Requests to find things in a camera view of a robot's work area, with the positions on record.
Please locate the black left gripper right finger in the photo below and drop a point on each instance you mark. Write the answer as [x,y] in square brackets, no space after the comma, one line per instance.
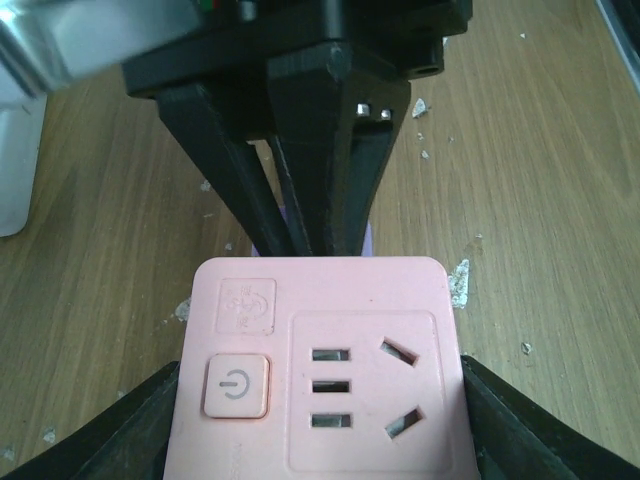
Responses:
[515,438]

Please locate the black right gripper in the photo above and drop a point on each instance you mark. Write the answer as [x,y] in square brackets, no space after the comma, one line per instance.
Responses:
[326,81]

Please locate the pink adapter with blue plug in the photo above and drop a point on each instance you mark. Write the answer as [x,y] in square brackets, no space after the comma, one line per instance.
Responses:
[321,368]

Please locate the purple adapter cube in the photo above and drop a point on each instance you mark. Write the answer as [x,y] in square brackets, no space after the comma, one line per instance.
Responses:
[367,248]

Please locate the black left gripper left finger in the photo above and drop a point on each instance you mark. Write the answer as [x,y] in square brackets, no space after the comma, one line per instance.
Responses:
[129,440]

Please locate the aluminium rail frame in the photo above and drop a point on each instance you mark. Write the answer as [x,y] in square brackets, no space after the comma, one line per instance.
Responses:
[622,20]

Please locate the white power strip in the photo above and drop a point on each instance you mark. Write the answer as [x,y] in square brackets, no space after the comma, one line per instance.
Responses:
[21,130]

